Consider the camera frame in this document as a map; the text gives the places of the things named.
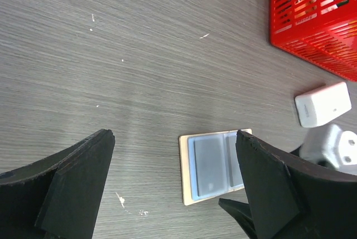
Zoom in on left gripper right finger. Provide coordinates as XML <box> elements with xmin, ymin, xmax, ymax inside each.
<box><xmin>236</xmin><ymin>131</ymin><xmax>356</xmax><ymax>238</ymax></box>

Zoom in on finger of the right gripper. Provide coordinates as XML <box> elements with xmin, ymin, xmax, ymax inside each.
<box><xmin>218</xmin><ymin>198</ymin><xmax>257</xmax><ymax>239</ymax></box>

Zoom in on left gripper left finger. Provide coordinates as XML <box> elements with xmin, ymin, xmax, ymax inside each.
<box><xmin>1</xmin><ymin>129</ymin><xmax>115</xmax><ymax>238</ymax></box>

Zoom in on beige card holder wallet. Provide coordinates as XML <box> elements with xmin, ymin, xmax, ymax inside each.
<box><xmin>178</xmin><ymin>130</ymin><xmax>244</xmax><ymax>206</ymax></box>

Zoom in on white bottle grey cap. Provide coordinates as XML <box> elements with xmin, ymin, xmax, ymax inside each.
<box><xmin>295</xmin><ymin>82</ymin><xmax>352</xmax><ymax>128</ymax></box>

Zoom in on red shopping basket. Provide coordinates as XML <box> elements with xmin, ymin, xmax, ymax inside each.
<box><xmin>270</xmin><ymin>0</ymin><xmax>356</xmax><ymax>81</ymax></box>

